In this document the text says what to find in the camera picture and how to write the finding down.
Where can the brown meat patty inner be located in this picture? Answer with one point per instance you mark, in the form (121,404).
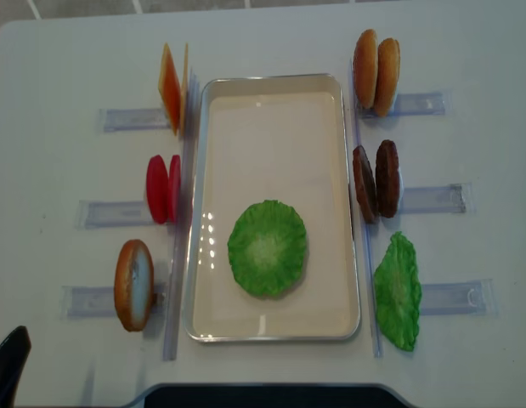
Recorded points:
(364,185)

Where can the clear long strip left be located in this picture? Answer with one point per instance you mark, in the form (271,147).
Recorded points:
(182,226)

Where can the clear holder rail tomato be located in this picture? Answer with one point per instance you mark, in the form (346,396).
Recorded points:
(112,214)

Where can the green lettuce leaf in holder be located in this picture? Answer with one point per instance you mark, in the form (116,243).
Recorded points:
(398,293)

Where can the clear holder rail lettuce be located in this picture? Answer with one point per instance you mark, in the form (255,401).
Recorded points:
(474,297)

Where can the clear holder rail patties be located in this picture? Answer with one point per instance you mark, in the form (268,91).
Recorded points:
(450,198)

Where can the black object bottom left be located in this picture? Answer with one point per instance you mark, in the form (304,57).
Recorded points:
(14,351)

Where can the brown meat patty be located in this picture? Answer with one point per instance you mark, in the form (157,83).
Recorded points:
(364,185)
(387,179)

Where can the brown meat patty outer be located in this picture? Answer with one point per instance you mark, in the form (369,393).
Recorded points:
(387,179)

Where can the green lettuce leaf on tray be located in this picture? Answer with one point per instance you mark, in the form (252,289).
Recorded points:
(267,248)

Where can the bread bun outer right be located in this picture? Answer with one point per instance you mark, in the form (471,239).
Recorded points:
(388,76)

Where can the clear holder rail left bun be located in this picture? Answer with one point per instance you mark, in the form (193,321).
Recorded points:
(81,302)

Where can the bread bun left holder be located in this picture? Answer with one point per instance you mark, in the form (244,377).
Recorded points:
(133,285)

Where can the orange cheese slice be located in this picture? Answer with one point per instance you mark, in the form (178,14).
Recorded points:
(169,88)

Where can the clear holder rail cheese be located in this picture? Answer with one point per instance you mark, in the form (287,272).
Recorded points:
(118,120)

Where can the yellow cheese slice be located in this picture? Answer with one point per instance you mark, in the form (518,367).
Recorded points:
(184,92)

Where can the red tomato slice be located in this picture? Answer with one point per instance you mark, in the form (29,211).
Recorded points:
(174,187)
(156,189)

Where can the bread bun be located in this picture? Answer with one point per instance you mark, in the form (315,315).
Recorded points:
(365,68)
(388,76)

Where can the white metal tray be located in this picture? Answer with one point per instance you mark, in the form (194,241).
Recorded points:
(277,138)

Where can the bread bun inner right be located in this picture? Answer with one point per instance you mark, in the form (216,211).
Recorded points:
(365,68)

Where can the clear holder rail right buns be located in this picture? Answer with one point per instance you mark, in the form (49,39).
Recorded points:
(421,104)

